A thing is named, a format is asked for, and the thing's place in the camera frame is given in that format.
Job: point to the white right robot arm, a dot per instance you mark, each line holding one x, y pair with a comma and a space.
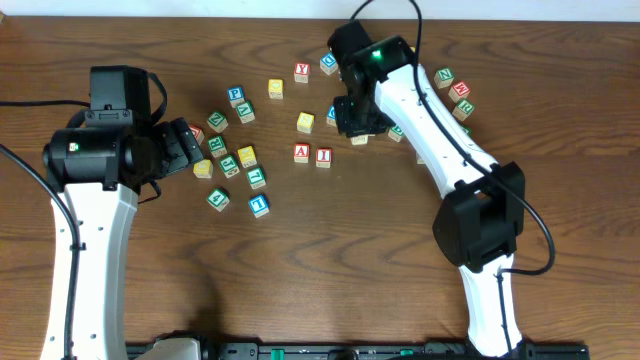
477, 223

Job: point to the yellow G block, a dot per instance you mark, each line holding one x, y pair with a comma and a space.
203, 169

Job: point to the green 4 block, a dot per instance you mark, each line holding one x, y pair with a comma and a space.
218, 199

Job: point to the green n block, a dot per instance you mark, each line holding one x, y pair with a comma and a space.
217, 121
443, 77

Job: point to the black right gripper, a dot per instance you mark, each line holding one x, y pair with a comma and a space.
348, 125

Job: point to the green j block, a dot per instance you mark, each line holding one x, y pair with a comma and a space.
467, 131
229, 166

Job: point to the red M block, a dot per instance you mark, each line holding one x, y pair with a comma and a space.
458, 91

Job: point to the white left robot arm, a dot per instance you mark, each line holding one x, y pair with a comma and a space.
96, 168

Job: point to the yellow O block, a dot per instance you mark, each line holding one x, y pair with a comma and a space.
276, 88

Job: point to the green L block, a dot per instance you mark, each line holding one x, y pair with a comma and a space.
256, 178

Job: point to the blue D block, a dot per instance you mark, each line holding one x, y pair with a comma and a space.
331, 116

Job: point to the green R block right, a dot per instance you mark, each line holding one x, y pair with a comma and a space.
463, 110

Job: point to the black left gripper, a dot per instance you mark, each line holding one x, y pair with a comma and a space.
176, 156

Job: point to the red Y block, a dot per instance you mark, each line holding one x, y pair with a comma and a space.
302, 72

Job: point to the green J block right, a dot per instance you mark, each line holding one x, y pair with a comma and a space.
467, 131

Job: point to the blue 2 block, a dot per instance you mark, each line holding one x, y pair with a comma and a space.
359, 140

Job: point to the red I block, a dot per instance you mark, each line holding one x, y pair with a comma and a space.
323, 157

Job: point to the red A block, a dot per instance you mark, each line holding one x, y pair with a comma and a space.
301, 153

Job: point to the green V block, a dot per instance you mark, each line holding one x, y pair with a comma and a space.
245, 112

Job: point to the yellow S block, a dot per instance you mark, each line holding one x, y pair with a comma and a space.
305, 123

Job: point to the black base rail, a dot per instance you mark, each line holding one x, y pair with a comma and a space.
431, 350

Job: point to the blue T block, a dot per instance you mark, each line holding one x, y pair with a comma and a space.
259, 205

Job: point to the red U block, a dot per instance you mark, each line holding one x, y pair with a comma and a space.
198, 134

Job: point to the green N block right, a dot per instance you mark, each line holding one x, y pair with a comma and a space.
443, 77

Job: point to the blue P block left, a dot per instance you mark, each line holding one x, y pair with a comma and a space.
235, 95

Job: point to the green B block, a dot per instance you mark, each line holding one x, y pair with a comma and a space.
395, 133

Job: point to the green r block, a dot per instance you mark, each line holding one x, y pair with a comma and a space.
217, 146
463, 110

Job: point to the yellow K block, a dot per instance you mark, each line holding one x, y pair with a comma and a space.
247, 156

